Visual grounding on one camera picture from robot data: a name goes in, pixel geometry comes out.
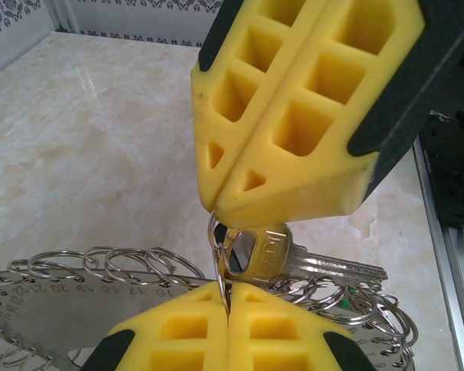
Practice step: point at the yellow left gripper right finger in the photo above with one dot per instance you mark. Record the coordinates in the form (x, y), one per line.
(278, 336)

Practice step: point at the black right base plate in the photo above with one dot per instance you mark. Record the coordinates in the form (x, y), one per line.
(456, 162)

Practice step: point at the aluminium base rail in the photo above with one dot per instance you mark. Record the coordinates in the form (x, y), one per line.
(448, 290)

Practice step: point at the green plastic key tag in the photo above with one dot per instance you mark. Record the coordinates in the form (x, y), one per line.
(346, 304)

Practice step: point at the silver key with lettering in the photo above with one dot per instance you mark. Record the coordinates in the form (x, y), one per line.
(294, 263)

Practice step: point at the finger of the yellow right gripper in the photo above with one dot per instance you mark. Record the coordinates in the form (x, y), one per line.
(371, 96)
(216, 127)

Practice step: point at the aluminium frame post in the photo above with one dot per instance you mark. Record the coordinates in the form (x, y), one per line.
(63, 15)

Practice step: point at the numbered metal key organizer disc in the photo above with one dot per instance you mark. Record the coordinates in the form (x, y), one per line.
(62, 309)

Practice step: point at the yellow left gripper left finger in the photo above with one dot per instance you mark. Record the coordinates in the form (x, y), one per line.
(185, 336)

